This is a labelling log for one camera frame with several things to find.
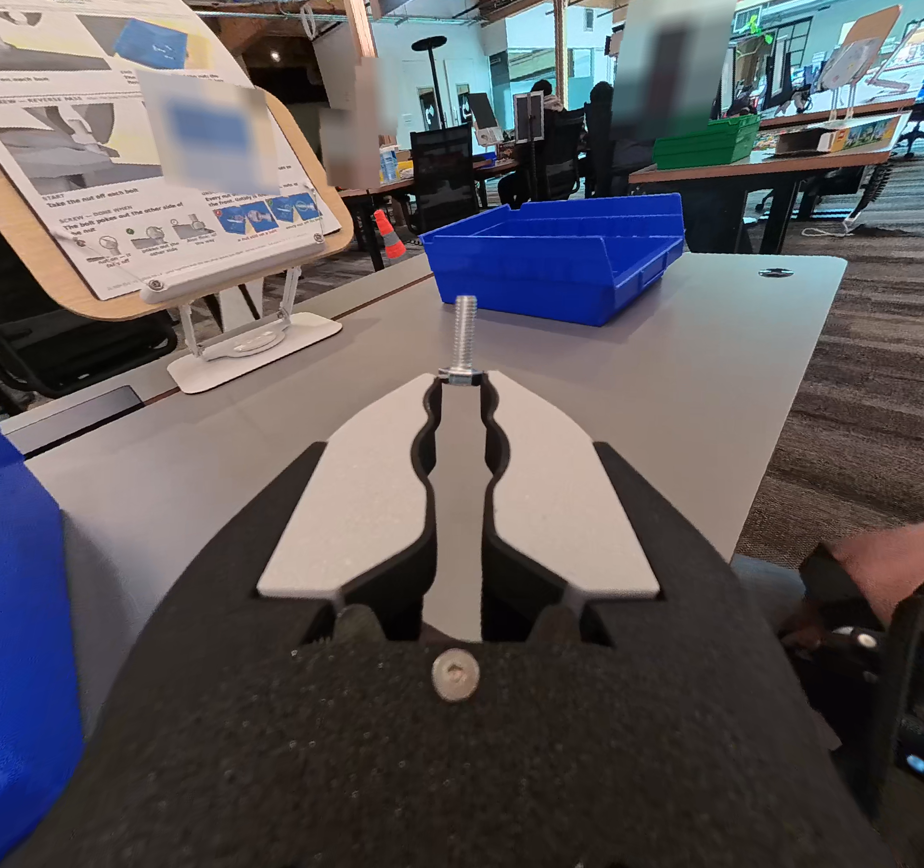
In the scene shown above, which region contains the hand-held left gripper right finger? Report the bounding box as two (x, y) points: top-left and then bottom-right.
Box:
(478, 372), (661, 641)

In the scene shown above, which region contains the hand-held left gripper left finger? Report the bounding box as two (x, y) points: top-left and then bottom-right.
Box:
(256, 375), (443, 641)

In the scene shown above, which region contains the silver hex bolt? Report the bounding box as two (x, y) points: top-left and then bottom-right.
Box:
(436, 295), (485, 387)

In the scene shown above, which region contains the blue plastic bin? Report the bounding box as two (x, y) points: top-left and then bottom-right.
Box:
(0, 435), (84, 858)
(420, 193), (685, 328)

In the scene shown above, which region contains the person's right hand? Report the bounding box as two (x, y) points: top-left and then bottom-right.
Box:
(780, 523), (924, 649)

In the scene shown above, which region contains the orange traffic cone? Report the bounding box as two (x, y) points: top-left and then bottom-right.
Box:
(372, 209), (407, 260)

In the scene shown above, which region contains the black mesh office chair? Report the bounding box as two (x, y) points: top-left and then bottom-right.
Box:
(409, 125), (479, 237)

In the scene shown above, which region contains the green plastic bin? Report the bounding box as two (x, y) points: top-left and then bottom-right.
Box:
(653, 114), (762, 170)

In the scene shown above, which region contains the tablet on stand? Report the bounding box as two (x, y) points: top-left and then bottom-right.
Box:
(513, 92), (545, 143)

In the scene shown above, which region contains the wooden office desk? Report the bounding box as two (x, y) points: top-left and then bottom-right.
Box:
(628, 139), (903, 255)

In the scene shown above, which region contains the yellow printed cardboard box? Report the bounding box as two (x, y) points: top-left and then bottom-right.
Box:
(776, 121), (903, 158)

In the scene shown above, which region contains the black floor lamp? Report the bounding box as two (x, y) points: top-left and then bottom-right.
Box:
(411, 36), (450, 134)

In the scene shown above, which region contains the printed instruction sheet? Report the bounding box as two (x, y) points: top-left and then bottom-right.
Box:
(0, 0), (344, 302)

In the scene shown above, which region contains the dark desk cable cover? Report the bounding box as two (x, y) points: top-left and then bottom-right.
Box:
(0, 386), (145, 459)

